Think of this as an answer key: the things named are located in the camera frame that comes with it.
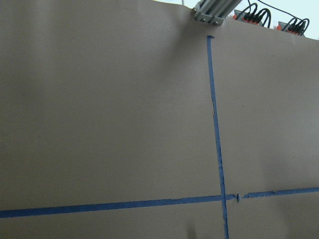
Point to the aluminium frame post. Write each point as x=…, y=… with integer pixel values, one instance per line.
x=213, y=11

